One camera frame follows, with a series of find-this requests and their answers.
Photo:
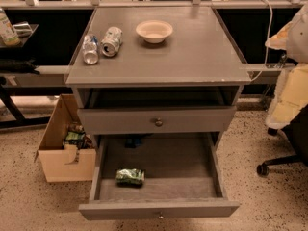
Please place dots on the grey drawer cabinet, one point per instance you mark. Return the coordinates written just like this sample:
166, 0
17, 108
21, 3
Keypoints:
196, 66

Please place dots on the open grey middle drawer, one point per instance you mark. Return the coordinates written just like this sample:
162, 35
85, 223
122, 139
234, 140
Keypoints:
182, 180

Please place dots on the silver foil packet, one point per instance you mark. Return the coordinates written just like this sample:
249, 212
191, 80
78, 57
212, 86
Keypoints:
23, 29

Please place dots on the brass top drawer knob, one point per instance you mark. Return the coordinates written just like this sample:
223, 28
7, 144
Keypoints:
158, 122

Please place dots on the white green soda can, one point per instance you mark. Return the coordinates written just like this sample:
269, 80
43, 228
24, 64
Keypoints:
111, 42

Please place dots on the silver blue soda can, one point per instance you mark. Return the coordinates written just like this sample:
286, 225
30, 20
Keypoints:
90, 49

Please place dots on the crushed green can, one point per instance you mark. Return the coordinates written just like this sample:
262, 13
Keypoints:
130, 176

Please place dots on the cardboard box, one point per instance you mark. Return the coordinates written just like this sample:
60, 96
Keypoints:
64, 162

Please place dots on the closed grey top drawer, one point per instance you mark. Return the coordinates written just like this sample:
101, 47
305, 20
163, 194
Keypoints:
142, 120

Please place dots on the green label bottle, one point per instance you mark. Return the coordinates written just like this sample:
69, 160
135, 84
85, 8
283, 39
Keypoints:
7, 31

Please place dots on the snack packets in box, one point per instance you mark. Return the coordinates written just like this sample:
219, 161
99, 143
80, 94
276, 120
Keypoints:
76, 135

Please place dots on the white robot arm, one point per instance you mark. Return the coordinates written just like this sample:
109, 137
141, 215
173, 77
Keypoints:
291, 91

